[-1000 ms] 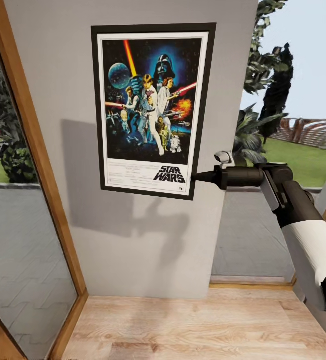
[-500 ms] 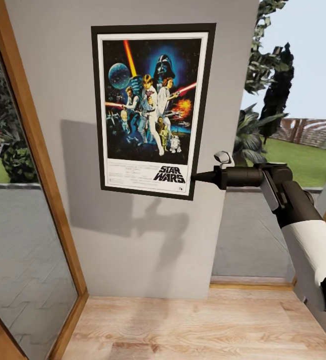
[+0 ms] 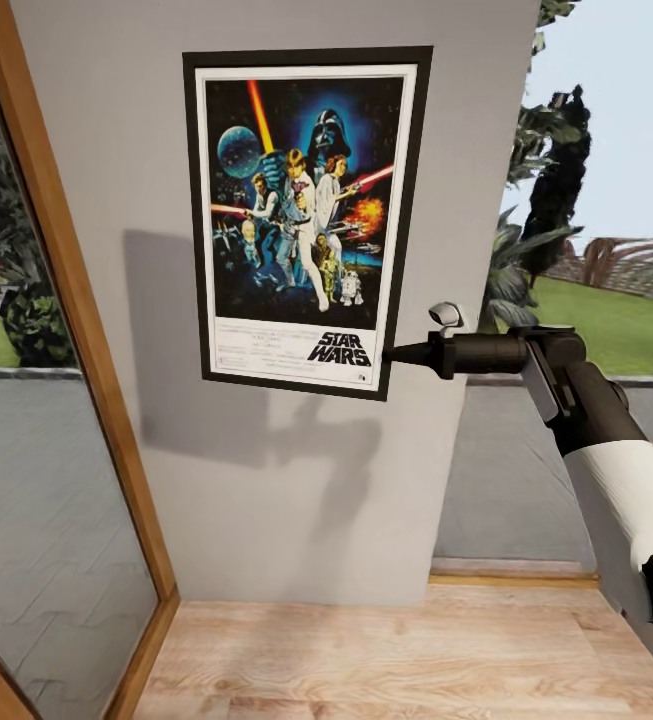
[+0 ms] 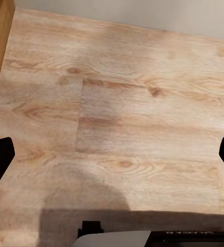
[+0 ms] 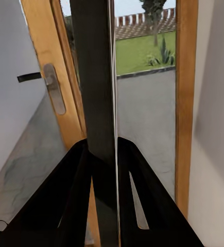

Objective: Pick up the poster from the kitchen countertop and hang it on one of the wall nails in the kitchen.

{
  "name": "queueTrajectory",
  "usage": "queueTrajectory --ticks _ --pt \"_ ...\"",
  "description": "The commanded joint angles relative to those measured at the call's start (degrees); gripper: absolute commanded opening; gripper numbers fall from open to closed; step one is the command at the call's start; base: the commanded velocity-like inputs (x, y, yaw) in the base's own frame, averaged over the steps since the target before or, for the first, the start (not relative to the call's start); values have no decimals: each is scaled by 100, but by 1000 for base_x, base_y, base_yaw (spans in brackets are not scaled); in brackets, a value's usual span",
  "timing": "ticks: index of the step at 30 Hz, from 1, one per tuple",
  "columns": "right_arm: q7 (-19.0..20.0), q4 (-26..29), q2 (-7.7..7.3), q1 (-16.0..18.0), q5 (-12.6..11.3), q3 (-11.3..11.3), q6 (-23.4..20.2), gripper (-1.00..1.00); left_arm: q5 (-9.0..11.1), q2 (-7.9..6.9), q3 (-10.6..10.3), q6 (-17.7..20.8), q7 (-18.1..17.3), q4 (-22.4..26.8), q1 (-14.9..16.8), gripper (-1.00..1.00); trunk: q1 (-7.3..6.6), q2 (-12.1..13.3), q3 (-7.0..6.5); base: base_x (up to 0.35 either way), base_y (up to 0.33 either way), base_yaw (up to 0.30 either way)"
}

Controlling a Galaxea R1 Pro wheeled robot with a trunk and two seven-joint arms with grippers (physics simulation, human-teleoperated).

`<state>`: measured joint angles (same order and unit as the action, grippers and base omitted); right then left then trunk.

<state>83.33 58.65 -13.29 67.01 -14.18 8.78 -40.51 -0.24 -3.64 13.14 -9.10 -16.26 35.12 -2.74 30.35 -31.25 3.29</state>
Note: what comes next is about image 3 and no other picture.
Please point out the door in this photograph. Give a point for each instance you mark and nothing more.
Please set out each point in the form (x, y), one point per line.
(87, 590)

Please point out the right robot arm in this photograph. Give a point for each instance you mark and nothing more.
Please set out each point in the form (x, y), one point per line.
(607, 457)

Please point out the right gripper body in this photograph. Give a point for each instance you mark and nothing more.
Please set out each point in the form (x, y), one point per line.
(470, 353)

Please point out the fixed window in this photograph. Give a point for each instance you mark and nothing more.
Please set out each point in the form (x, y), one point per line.
(573, 246)

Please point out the poster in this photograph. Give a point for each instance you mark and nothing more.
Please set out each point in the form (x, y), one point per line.
(303, 166)

